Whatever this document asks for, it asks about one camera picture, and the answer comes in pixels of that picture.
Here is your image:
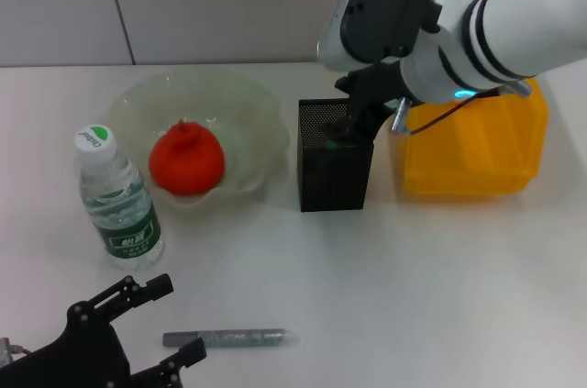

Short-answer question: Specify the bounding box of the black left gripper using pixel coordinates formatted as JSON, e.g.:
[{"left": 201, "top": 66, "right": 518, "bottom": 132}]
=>
[{"left": 0, "top": 273, "right": 207, "bottom": 388}]

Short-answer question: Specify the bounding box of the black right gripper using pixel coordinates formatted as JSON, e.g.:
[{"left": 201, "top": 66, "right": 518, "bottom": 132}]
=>
[{"left": 320, "top": 61, "right": 409, "bottom": 144}]

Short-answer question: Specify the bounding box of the silver glitter pen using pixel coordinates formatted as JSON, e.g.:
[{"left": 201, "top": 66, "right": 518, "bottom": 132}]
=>
[{"left": 161, "top": 327, "right": 300, "bottom": 349}]

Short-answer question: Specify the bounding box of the clear water bottle green label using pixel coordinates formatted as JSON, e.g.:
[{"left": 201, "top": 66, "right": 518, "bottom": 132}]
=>
[{"left": 72, "top": 122, "right": 165, "bottom": 272}]

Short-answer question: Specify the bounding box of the red-orange fruit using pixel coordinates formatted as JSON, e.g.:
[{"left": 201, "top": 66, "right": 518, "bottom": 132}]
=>
[{"left": 147, "top": 119, "right": 227, "bottom": 197}]

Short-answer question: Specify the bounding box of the black mesh pen holder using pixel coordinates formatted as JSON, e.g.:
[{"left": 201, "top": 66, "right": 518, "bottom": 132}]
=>
[{"left": 297, "top": 98, "right": 376, "bottom": 214}]

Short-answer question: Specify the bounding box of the translucent wavy fruit plate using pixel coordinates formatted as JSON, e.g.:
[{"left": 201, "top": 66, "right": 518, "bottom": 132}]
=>
[{"left": 105, "top": 67, "right": 291, "bottom": 211}]

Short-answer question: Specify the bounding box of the yellow plastic storage bin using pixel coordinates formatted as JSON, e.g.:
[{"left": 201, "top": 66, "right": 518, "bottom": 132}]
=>
[{"left": 393, "top": 78, "right": 549, "bottom": 199}]

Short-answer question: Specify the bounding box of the right wrist cable with plugs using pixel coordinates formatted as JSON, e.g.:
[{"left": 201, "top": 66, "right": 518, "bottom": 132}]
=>
[{"left": 389, "top": 80, "right": 533, "bottom": 136}]

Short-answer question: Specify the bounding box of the wrist cable with plugs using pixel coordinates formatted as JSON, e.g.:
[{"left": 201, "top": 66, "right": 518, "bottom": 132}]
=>
[
  {"left": 389, "top": 80, "right": 533, "bottom": 136},
  {"left": 0, "top": 337, "right": 31, "bottom": 366}
]

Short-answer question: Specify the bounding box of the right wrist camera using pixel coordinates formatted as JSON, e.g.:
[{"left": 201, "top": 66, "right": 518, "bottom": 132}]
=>
[{"left": 316, "top": 0, "right": 441, "bottom": 72}]

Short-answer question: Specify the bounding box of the left wrist cable with plugs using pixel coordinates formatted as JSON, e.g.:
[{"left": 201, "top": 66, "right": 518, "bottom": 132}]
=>
[{"left": 0, "top": 337, "right": 31, "bottom": 366}]

